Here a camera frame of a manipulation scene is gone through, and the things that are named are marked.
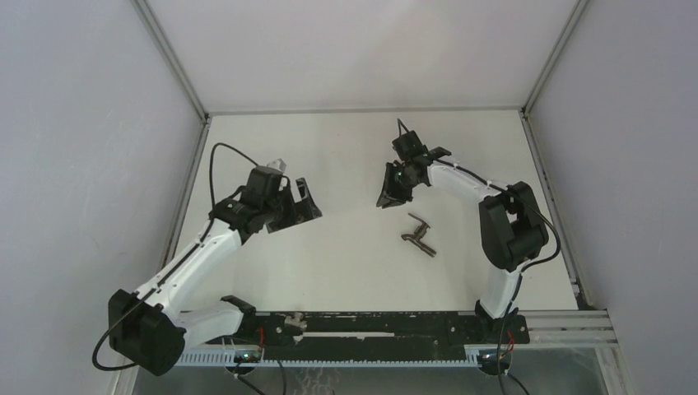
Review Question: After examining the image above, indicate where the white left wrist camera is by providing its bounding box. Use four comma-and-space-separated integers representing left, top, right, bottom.
266, 158, 286, 174

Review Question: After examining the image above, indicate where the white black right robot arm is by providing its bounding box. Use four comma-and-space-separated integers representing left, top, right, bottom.
376, 131, 553, 342

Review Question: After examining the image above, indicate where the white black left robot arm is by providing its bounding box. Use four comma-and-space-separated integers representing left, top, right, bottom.
101, 165, 322, 376

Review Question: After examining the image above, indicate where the white slotted cable duct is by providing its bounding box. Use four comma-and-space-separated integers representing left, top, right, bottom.
174, 348, 482, 368

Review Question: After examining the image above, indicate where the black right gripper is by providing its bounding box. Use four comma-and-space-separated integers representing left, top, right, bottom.
376, 162, 421, 209

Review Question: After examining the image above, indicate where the metal water faucet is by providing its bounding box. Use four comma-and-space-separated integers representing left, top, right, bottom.
401, 213, 437, 258

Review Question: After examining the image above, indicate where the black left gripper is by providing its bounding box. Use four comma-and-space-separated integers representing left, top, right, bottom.
263, 179, 320, 233

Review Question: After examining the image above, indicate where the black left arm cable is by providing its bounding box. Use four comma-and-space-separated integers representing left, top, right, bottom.
91, 142, 261, 373

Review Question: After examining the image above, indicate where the metal elbow pipe fitting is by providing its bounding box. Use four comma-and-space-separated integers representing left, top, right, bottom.
283, 312, 308, 343

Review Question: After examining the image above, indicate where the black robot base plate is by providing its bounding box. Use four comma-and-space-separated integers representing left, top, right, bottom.
209, 311, 530, 360

